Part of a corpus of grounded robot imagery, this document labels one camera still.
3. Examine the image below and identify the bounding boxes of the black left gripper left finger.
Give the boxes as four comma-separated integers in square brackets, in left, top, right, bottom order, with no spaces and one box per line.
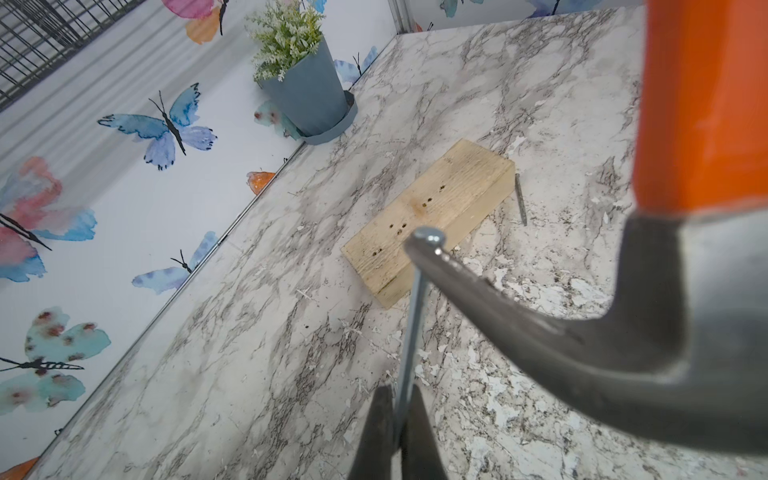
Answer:
[348,385,394,480]

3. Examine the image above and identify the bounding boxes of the wooden board with holes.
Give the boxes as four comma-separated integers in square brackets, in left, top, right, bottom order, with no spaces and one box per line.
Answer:
[342,139,516,309]

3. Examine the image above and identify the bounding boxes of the black wire wall basket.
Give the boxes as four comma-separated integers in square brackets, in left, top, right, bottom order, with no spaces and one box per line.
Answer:
[1,0,141,110]

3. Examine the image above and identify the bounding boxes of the dark steel nail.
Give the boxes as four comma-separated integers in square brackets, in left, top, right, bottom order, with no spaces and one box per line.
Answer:
[515,172,528,226]

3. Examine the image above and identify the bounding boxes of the blue pot green plant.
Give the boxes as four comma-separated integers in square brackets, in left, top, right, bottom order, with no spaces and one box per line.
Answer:
[247,1,357,145]

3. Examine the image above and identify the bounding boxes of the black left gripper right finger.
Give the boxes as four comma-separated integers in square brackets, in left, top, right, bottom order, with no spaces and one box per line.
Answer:
[400,385,448,480]

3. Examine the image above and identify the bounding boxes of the orange handled claw hammer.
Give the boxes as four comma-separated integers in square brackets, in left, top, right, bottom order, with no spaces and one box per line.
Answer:
[404,1,767,456]

